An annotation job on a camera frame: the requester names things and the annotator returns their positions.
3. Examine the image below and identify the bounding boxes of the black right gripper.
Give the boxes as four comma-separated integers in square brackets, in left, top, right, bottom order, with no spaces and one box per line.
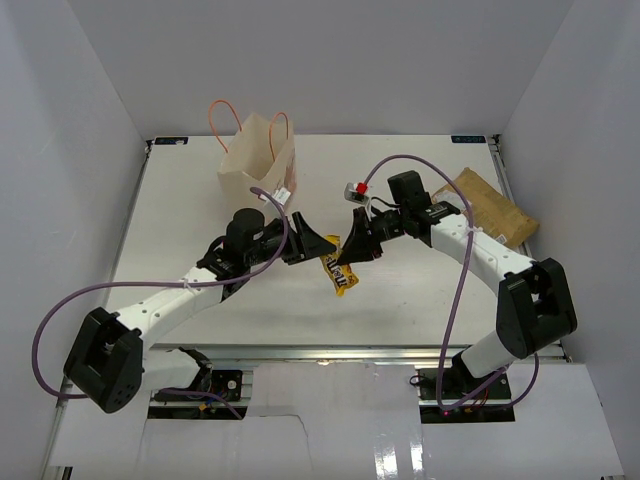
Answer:
[337,206,409,265]

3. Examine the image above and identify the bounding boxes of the yellow M&M's candy pack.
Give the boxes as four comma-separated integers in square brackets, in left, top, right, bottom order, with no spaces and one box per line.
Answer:
[320,235,359,297]

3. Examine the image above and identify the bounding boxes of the blue label sticker right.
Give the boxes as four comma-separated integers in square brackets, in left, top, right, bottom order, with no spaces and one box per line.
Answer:
[451,135,486,144]

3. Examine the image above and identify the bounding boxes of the blue label sticker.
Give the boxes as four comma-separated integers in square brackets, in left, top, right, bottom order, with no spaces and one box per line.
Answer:
[153,136,189,146]
[451,135,486,144]

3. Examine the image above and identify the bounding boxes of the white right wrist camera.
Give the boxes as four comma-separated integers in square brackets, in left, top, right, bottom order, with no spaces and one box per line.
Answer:
[344,182,370,206]

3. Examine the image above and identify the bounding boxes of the aluminium front rail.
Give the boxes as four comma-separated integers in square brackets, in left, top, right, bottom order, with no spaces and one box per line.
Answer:
[59,342,569,366]

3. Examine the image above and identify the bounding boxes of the cream paper bag orange handles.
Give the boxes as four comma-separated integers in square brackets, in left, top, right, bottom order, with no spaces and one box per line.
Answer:
[208,99,297,221]

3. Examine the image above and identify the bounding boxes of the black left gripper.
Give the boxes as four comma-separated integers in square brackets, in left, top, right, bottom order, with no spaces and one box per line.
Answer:
[245,211,335,267]

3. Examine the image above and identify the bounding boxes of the blue label sticker left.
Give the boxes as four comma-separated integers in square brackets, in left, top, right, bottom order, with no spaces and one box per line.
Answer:
[153,136,189,146]

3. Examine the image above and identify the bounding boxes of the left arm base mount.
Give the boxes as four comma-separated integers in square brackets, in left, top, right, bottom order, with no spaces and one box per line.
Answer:
[142,348,247,420]

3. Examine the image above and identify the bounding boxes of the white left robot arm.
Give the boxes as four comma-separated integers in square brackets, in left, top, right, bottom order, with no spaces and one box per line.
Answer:
[63,208,336,413]

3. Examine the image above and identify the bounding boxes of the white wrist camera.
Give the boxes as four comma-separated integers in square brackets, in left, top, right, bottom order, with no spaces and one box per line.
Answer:
[272,186,292,206]
[344,182,370,206]

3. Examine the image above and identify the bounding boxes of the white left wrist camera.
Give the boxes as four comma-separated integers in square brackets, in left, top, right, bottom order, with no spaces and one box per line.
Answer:
[272,186,292,206]

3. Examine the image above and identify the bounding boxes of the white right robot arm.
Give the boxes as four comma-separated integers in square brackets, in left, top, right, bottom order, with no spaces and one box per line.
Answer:
[338,171,577,399]

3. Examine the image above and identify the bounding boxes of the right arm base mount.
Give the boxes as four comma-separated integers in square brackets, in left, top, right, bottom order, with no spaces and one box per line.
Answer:
[408,367,516,425]

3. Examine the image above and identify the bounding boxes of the large brown paper snack pouch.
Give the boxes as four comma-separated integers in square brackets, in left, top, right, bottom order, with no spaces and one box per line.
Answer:
[454,168,539,249]

